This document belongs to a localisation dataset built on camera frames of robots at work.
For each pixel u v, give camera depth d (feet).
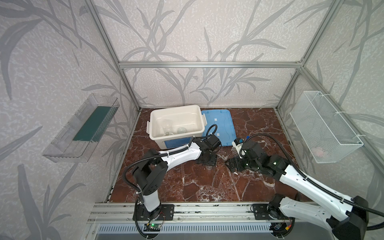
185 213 2.47
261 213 2.37
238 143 2.22
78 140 2.07
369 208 1.26
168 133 3.10
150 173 1.50
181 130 3.44
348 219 1.25
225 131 3.46
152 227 2.35
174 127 3.51
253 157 1.89
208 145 2.23
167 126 3.33
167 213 2.42
